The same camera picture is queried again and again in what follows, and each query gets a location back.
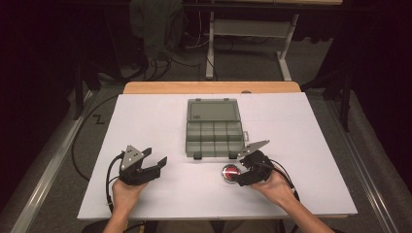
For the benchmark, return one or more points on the person's right hand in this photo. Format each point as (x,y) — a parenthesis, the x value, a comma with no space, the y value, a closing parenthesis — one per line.
(275,189)

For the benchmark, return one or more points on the aluminium floor rail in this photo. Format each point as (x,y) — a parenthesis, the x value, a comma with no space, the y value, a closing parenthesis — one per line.
(48,168)
(366,168)

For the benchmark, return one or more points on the grey plastic compartment box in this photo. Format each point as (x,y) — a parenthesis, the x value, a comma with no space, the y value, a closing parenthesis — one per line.
(214,129)

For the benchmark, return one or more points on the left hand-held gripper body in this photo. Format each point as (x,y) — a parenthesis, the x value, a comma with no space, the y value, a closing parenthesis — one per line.
(136,173)

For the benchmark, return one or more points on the black metal stand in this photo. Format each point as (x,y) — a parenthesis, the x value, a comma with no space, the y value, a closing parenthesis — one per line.
(79,87)
(345,97)

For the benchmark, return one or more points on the red round metal cap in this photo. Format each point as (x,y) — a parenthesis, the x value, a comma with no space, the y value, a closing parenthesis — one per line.
(229,173)

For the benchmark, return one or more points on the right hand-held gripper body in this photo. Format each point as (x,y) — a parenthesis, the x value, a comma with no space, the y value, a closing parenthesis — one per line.
(257,168)

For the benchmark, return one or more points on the wooden table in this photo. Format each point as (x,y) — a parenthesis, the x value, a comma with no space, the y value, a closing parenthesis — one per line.
(210,87)

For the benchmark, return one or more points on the person's left hand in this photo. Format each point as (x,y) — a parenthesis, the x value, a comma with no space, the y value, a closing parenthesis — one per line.
(126,195)

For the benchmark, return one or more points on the grey hanging jacket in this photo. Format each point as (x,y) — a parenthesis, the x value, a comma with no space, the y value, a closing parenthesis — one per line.
(157,26)

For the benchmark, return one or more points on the white frame desk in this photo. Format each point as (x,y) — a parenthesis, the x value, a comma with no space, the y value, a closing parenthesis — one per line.
(249,27)

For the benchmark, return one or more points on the white table cover board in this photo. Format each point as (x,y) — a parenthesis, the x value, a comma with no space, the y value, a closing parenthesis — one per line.
(181,200)

